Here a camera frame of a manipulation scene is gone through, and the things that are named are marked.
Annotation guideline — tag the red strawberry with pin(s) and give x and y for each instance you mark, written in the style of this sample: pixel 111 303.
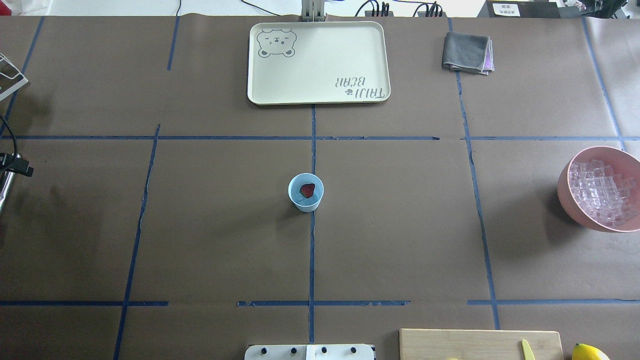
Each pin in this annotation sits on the red strawberry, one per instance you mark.
pixel 307 190

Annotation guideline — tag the light blue plastic cup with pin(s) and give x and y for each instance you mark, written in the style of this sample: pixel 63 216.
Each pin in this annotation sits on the light blue plastic cup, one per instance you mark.
pixel 302 204

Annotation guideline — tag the pink bowl of ice cubes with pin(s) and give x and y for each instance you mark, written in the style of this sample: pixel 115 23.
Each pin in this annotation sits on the pink bowl of ice cubes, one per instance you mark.
pixel 599 189

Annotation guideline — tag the cream bear serving tray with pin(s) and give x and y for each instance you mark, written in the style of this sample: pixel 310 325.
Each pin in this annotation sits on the cream bear serving tray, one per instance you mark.
pixel 299 63

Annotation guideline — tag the white pillar with base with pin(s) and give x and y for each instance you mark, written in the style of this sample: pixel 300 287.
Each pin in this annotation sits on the white pillar with base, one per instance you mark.
pixel 349 351

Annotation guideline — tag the wooden cutting board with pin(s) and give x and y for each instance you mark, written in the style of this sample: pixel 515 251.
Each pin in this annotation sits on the wooden cutting board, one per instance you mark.
pixel 476 344

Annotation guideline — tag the grey and purple folded cloth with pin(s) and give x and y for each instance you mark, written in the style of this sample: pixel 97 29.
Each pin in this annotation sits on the grey and purple folded cloth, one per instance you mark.
pixel 469 53

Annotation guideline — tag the black box with label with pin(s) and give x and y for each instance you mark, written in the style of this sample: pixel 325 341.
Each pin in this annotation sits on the black box with label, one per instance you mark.
pixel 528 9

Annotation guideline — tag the yellow plastic knife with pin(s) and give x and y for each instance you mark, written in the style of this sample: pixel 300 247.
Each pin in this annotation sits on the yellow plastic knife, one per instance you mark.
pixel 527 351

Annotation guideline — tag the aluminium frame post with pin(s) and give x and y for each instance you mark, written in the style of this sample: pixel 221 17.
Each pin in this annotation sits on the aluminium frame post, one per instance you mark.
pixel 313 11

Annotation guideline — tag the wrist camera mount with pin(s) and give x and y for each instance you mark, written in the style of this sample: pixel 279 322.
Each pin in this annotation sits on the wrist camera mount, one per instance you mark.
pixel 14 163

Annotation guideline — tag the white wire cup rack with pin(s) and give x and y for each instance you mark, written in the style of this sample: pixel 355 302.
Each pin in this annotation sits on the white wire cup rack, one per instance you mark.
pixel 11 78

